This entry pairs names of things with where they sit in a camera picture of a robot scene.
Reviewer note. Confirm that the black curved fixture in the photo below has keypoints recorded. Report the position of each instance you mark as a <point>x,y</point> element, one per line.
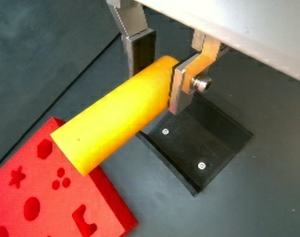
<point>195,142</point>

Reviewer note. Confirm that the yellow oval cylinder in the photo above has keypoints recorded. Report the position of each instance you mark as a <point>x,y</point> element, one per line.
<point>95,133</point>

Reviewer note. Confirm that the red foam shape block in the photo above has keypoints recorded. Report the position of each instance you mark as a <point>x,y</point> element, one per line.
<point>48,201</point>

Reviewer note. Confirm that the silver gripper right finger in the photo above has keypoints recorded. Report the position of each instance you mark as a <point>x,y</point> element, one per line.
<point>190,77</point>

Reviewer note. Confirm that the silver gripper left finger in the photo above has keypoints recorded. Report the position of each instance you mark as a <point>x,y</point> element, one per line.
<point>138,37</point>

